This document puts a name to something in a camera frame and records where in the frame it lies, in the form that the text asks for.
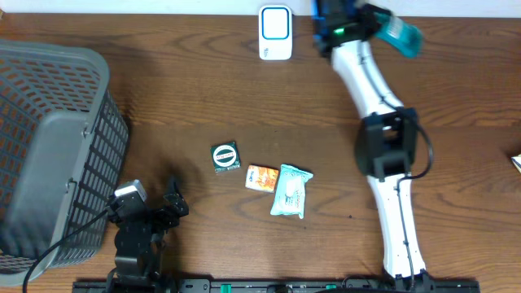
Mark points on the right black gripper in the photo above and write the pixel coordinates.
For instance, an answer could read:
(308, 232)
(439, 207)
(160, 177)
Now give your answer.
(374, 10)

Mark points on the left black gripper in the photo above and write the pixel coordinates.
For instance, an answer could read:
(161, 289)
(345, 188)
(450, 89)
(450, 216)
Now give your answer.
(176, 201)

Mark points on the teal mouthwash bottle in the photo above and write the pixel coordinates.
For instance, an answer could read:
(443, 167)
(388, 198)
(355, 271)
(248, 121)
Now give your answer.
(406, 38)

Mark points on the green square box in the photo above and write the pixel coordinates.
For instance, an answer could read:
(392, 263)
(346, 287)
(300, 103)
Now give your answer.
(225, 157)

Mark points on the orange tissue packet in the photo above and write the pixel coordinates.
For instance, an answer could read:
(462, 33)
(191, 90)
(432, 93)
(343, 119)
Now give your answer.
(261, 178)

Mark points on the light blue wipes packet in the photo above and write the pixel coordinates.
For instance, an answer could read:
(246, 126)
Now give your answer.
(290, 193)

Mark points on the yellow snack bag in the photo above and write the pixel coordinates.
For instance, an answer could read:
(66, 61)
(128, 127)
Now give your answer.
(516, 160)

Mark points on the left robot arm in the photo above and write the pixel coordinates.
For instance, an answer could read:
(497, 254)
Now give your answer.
(140, 238)

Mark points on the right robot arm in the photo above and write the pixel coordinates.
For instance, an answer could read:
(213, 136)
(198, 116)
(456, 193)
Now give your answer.
(392, 149)

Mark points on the white barcode scanner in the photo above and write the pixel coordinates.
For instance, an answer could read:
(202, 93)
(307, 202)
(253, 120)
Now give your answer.
(275, 32)

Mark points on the grey plastic basket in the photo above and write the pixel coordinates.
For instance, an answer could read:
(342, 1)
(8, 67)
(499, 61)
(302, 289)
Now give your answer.
(63, 144)

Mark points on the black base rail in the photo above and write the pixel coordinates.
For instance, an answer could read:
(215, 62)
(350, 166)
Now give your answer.
(207, 286)

